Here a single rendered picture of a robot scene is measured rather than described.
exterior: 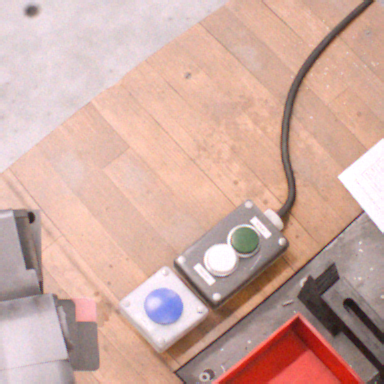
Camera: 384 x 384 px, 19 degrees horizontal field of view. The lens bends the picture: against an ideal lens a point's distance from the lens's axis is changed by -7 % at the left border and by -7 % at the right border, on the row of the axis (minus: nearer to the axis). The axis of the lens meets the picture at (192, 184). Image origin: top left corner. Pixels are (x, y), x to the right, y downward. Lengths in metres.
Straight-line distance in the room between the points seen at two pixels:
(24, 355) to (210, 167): 0.55
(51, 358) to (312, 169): 0.59
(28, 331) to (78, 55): 1.59
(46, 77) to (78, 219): 1.10
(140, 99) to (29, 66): 1.05
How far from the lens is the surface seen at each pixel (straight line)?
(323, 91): 1.33
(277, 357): 1.22
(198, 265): 1.21
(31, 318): 0.79
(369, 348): 1.16
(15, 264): 0.85
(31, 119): 2.29
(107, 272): 1.24
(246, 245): 1.21
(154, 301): 1.19
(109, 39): 2.36
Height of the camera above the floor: 2.09
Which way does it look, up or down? 69 degrees down
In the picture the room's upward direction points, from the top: 9 degrees clockwise
